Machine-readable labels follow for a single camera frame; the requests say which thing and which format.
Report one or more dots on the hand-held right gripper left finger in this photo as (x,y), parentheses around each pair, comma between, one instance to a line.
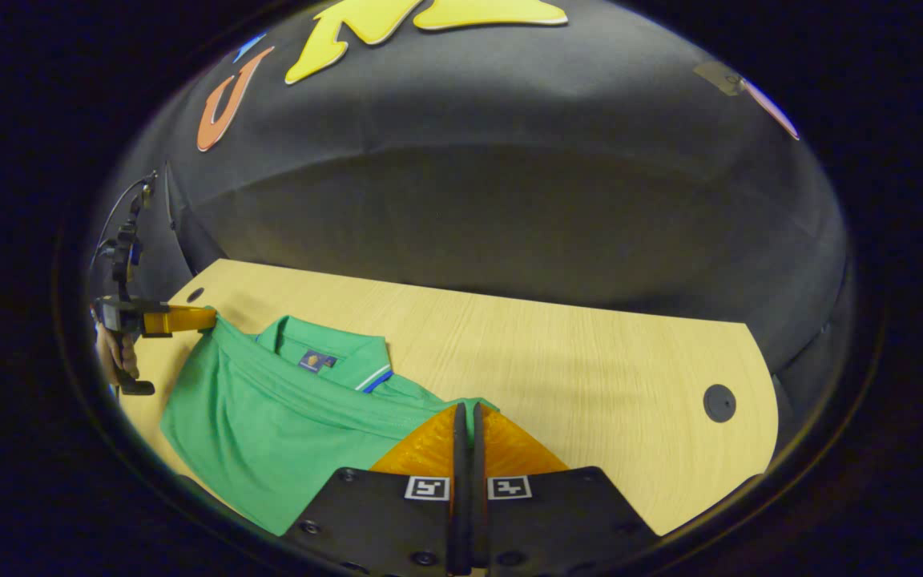
(397,521)

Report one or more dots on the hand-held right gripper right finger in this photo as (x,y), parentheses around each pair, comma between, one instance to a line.
(542,521)

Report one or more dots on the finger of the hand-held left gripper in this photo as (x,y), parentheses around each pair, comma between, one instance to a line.
(181,320)

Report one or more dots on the green T-shirt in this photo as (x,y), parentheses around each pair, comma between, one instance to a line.
(269,433)

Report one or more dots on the black backdrop cloth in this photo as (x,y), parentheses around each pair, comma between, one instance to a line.
(509,200)

